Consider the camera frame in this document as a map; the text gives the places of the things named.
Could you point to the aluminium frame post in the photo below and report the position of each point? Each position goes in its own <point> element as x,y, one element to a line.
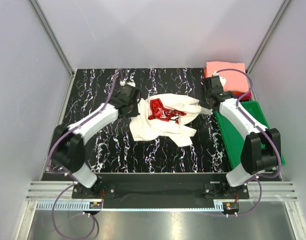
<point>51,36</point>
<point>269,33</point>

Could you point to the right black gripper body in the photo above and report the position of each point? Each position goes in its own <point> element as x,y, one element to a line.
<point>203,102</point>

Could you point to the green plastic bin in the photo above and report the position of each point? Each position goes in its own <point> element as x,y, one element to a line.
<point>235,140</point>

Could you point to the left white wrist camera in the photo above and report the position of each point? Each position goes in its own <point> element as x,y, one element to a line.
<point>124,83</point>

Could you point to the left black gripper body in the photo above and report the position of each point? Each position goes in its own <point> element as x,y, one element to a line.
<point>133,111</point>

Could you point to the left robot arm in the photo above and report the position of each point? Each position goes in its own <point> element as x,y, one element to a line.
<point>68,143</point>

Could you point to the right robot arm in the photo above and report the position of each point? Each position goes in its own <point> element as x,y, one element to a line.
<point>238,176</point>

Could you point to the aluminium front rail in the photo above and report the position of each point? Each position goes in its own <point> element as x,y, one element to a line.
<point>269,191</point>

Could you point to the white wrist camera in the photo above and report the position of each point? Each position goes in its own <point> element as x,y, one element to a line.
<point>124,83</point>
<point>221,78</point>

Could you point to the left aluminium frame post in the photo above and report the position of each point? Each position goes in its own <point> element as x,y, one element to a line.
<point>51,36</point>

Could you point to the right aluminium frame post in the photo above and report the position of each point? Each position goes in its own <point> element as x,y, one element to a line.
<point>269,33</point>

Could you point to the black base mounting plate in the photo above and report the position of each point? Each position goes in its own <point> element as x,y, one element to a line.
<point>162,188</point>

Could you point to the white slotted cable duct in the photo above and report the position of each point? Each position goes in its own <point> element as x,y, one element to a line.
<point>208,206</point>

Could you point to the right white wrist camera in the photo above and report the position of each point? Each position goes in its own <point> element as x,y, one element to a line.
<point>221,78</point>

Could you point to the white t shirt red print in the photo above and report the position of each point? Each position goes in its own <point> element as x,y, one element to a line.
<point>167,115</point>

